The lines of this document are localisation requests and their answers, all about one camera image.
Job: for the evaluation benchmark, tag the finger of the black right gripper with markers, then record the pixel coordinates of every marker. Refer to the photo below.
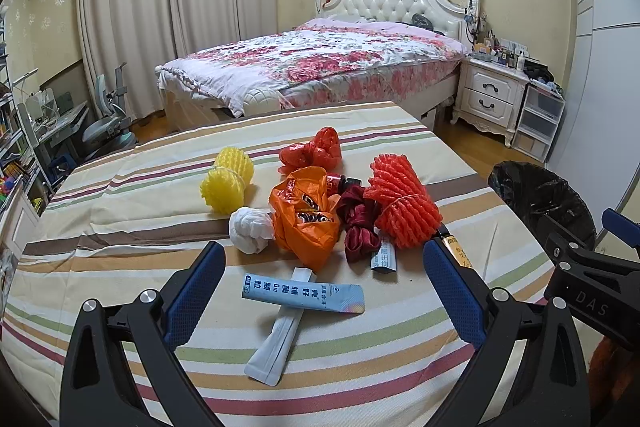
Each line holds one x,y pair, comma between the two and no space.
589,267

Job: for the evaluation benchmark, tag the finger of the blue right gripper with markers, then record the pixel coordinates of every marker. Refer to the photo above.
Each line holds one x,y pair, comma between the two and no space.
623,228

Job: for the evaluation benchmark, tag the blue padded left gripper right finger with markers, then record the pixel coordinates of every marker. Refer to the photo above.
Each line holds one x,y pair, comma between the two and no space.
527,368

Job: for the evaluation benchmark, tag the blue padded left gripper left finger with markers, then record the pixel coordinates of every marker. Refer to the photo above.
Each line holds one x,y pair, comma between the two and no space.
98,388

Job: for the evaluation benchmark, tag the yellow black small bottle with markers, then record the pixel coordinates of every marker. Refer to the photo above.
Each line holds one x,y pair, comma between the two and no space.
453,246

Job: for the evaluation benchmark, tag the orange foam fruit net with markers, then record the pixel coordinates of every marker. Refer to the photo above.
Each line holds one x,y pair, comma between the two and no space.
408,216

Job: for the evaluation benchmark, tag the light blue toothpaste box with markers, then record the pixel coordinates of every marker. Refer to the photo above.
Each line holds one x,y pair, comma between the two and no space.
326,297

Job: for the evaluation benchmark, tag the grey white sachet pack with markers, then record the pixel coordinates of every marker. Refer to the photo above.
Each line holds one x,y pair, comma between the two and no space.
267,364

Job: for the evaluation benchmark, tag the dark red wrapper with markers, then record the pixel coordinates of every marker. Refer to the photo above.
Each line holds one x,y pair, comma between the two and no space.
358,215

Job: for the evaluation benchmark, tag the orange plastic snack bag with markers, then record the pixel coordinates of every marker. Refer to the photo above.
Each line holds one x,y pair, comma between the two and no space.
304,217

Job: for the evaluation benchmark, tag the white tissue ball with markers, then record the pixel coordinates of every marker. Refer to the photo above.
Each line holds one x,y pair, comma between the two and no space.
251,230

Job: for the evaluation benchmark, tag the yellow foam fruit net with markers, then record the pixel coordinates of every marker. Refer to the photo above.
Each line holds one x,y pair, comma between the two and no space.
223,188

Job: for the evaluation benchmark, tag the red plastic bag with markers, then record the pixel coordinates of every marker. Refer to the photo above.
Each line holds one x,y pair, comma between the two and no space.
323,150

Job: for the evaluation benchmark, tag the black lined trash bin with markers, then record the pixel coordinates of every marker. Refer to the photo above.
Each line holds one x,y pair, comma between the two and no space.
533,193

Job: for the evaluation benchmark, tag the white wardrobe sliding door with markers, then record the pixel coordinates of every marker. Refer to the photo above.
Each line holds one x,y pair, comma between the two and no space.
597,151

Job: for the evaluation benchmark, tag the white plastic drawer unit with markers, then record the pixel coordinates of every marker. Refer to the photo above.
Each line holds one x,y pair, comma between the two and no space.
539,121

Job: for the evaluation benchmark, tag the striped table cloth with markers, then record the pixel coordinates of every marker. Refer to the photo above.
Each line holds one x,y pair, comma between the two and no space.
124,223

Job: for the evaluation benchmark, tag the white two-drawer nightstand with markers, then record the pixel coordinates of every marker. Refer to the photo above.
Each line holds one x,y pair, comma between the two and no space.
489,98

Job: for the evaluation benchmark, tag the red black cylindrical bottle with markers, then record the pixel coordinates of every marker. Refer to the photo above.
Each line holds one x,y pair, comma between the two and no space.
337,185

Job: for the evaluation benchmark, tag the white bookshelf with books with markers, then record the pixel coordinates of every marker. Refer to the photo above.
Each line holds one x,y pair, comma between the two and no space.
20,166

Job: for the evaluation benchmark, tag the grey office chair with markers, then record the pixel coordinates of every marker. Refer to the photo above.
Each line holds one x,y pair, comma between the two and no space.
111,132

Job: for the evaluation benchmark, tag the cluttered grey desk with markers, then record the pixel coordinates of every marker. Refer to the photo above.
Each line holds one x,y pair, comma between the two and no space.
51,135

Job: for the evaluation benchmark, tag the white bed with headboard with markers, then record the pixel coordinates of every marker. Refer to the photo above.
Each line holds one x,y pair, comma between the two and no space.
441,16

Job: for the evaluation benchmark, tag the floral pink quilt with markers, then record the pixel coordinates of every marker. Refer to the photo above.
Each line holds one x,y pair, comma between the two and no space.
322,62

